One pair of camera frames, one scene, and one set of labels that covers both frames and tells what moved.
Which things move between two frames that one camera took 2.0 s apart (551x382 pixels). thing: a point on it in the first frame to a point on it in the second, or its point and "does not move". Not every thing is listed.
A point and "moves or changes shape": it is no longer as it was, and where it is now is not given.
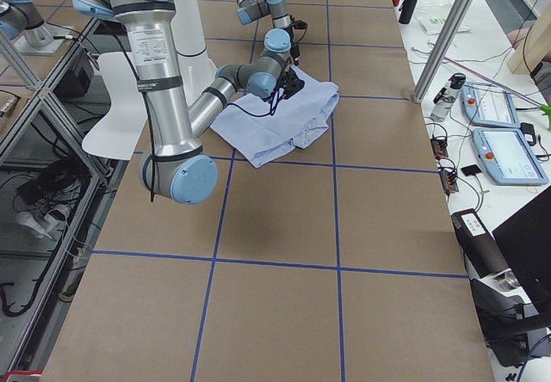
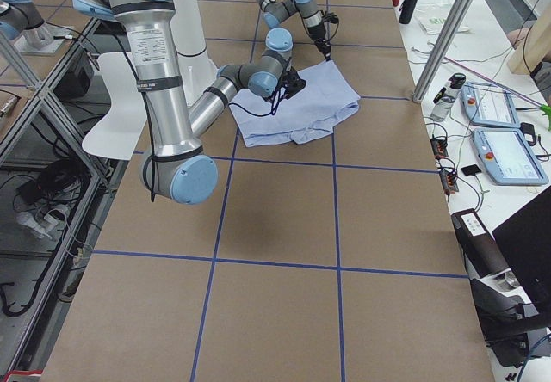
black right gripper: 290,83 does not move
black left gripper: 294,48 to 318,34
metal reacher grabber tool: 546,109 does not move
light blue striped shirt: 263,126 moves or changes shape
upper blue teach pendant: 486,105 does not move
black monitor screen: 524,238 does not move
